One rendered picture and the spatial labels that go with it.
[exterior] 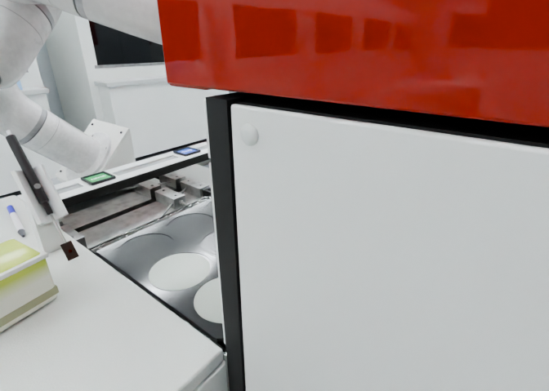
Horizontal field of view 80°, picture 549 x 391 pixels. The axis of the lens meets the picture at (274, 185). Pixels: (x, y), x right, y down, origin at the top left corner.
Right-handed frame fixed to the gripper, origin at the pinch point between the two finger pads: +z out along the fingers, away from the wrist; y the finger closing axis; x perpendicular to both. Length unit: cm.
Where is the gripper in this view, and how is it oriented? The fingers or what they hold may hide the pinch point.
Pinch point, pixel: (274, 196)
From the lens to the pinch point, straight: 60.1
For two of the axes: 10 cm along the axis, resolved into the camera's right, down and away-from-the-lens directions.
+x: 10.0, 0.2, -0.8
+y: -0.8, 4.1, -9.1
